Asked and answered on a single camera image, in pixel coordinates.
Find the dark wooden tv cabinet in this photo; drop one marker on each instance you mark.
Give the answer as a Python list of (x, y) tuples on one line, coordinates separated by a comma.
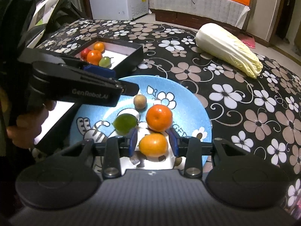
[(189, 20)]

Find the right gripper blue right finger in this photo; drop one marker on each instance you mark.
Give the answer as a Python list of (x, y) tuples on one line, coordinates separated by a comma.
[(180, 145)]

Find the black and white scooter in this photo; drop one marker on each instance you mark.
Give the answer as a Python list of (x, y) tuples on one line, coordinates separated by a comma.
[(50, 16)]

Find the person's left hand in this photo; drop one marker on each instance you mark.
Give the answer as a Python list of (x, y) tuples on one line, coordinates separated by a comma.
[(29, 126)]

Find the green tomato front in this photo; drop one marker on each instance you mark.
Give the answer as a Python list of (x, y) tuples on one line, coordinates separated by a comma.
[(124, 123)]

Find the yellow orange citrus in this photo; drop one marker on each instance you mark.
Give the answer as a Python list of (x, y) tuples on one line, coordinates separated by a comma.
[(153, 145)]

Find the floral black tablecloth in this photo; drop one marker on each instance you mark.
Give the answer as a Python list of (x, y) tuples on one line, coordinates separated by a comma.
[(260, 115)]

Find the pink slipper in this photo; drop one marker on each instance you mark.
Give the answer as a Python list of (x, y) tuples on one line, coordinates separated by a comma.
[(248, 40)]

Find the large orange centre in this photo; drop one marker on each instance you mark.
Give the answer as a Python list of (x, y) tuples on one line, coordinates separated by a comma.
[(94, 57)]

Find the large orange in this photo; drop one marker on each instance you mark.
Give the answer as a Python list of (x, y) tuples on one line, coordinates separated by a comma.
[(159, 118), (94, 57)]

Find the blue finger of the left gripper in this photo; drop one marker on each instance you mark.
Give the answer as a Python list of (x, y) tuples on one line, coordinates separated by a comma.
[(100, 71)]

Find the blue cartoon plate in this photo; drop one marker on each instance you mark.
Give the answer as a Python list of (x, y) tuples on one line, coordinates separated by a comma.
[(189, 116)]

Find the brown longan front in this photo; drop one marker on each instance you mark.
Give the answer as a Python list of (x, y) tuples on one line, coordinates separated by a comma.
[(140, 101)]

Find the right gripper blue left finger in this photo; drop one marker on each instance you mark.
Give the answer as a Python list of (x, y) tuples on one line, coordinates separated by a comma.
[(122, 146)]

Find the large orange front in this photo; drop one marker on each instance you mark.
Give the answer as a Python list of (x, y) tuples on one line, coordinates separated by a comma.
[(159, 118)]

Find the green tomato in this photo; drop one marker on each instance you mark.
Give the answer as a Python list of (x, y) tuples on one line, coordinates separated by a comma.
[(124, 123), (105, 62)]

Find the small orange at box back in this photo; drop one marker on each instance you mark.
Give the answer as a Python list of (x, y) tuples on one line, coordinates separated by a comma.
[(99, 46)]

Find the red apple upper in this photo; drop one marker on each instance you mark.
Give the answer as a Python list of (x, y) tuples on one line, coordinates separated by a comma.
[(84, 53)]

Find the black box with white interior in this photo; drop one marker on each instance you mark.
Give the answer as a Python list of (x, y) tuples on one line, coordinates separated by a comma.
[(125, 56)]

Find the napa cabbage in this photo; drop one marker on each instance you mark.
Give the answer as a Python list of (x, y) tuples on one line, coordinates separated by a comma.
[(223, 45)]

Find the white lace cabinet cover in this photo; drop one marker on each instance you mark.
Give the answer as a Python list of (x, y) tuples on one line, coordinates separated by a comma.
[(226, 11)]

